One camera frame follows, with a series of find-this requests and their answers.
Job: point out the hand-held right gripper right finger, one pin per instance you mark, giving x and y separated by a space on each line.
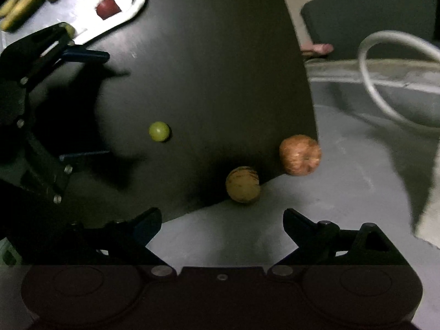
299 227

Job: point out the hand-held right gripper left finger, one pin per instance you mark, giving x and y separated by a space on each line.
137 233

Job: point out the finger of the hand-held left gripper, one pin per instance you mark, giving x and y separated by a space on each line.
86 55
65 168

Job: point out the small red tomato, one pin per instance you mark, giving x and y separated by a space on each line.
107 8

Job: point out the beige striped melon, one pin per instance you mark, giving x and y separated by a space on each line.
242 184

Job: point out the reddish brown apple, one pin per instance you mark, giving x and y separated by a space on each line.
300 155

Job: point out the green grape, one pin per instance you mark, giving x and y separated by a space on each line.
159 131

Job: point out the pink object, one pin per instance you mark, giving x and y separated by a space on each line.
316 48

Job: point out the dark grey cabinet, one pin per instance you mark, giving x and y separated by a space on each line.
361 13

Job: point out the white worn post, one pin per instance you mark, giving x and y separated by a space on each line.
343 72

